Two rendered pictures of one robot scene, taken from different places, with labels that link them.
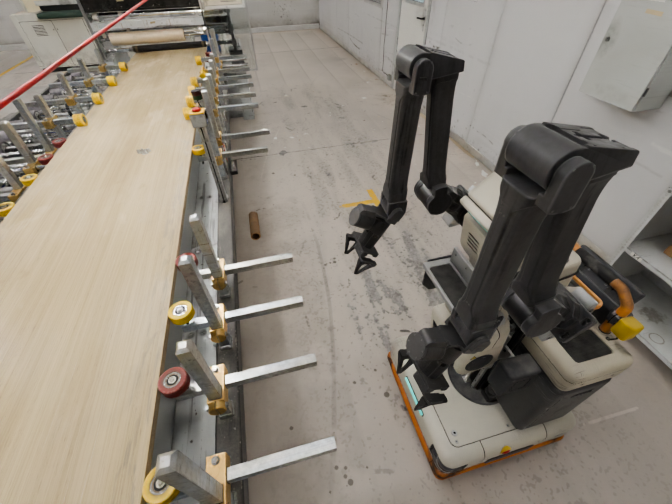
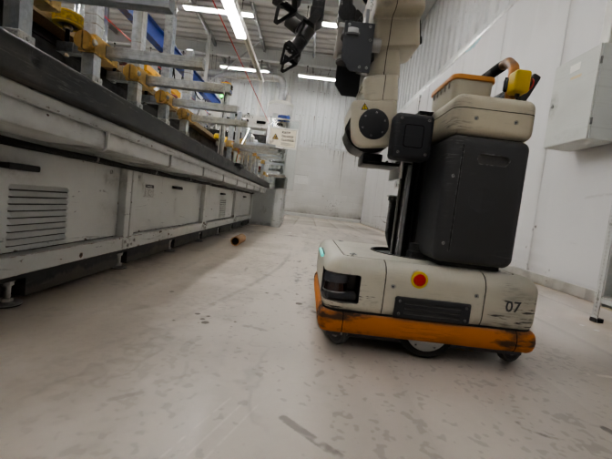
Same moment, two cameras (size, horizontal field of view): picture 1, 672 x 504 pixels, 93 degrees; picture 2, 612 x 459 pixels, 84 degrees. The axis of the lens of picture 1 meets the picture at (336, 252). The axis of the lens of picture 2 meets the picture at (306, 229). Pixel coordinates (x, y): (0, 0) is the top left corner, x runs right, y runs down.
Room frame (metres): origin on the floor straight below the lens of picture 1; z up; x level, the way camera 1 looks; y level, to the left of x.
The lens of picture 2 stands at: (-0.68, -0.58, 0.42)
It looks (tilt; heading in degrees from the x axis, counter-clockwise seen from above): 4 degrees down; 13
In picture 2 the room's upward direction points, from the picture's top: 7 degrees clockwise
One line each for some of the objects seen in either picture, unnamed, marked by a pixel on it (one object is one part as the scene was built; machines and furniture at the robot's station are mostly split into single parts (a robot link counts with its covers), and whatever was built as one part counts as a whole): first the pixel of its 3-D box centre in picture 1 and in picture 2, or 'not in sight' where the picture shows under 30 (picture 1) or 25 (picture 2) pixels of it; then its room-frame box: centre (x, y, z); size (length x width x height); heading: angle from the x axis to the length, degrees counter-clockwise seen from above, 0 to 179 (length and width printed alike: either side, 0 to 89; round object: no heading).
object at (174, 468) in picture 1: (206, 489); (95, 10); (0.15, 0.31, 0.91); 0.04 x 0.04 x 0.48; 14
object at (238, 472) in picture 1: (255, 467); (132, 56); (0.21, 0.23, 0.80); 0.43 x 0.03 x 0.04; 104
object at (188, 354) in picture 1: (211, 387); (137, 57); (0.39, 0.37, 0.88); 0.04 x 0.04 x 0.48; 14
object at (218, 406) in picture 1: (217, 389); (138, 77); (0.42, 0.37, 0.82); 0.14 x 0.06 x 0.05; 14
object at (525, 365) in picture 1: (478, 353); (382, 141); (0.58, -0.52, 0.68); 0.28 x 0.27 x 0.25; 14
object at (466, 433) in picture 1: (470, 385); (402, 284); (0.68, -0.67, 0.16); 0.67 x 0.64 x 0.25; 104
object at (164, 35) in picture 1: (167, 35); not in sight; (4.50, 1.92, 1.05); 1.43 x 0.12 x 0.12; 104
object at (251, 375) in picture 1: (248, 376); (166, 83); (0.45, 0.28, 0.81); 0.43 x 0.03 x 0.04; 104
